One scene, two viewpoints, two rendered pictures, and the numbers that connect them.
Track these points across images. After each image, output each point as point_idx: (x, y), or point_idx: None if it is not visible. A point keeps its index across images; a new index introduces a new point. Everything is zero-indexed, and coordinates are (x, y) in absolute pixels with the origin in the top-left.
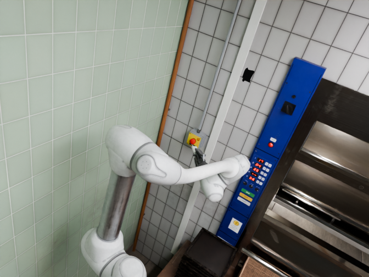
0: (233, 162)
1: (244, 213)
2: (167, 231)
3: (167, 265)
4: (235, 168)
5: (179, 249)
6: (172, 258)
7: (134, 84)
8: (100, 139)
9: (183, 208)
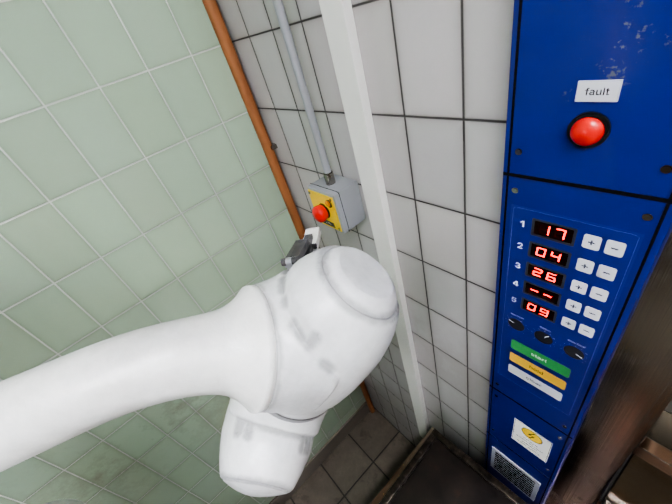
0: (229, 326)
1: (548, 418)
2: (400, 397)
3: (375, 500)
4: (242, 363)
5: (411, 455)
6: (391, 479)
7: (48, 102)
8: (34, 275)
9: (402, 362)
